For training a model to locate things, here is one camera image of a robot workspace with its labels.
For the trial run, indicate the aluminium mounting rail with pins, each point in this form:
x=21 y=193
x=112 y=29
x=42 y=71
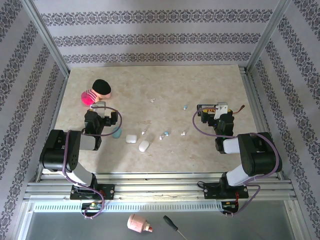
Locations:
x=160 y=190

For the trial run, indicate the pink plastic bottle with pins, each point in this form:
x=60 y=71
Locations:
x=137 y=223

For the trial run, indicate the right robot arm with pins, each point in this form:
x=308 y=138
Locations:
x=252 y=150

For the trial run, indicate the light blue foam block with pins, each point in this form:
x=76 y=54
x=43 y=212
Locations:
x=116 y=133

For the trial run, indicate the aluminium side rail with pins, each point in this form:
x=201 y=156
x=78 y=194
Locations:
x=57 y=105
x=252 y=100

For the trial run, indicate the small circuit board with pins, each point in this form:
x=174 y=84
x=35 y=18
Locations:
x=93 y=205
x=229 y=205

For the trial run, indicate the pink plush doll black hat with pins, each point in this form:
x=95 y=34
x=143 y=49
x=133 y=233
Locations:
x=100 y=86

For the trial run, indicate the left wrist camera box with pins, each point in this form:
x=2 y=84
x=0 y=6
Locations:
x=100 y=106

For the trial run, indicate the grey metal shelf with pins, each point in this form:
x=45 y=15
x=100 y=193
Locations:
x=225 y=227

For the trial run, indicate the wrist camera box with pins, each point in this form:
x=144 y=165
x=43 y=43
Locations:
x=100 y=106
x=221 y=108

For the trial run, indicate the aluminium frame post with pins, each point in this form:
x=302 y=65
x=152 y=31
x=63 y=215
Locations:
x=48 y=40
x=267 y=37

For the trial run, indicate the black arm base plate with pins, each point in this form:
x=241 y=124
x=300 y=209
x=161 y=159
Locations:
x=107 y=191
x=212 y=191

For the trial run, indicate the white oval charging case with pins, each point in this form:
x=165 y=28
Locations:
x=143 y=146

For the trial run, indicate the white rounded square charging case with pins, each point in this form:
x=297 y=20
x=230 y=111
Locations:
x=131 y=139

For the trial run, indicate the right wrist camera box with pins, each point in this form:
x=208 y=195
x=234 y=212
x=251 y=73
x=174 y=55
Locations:
x=221 y=108

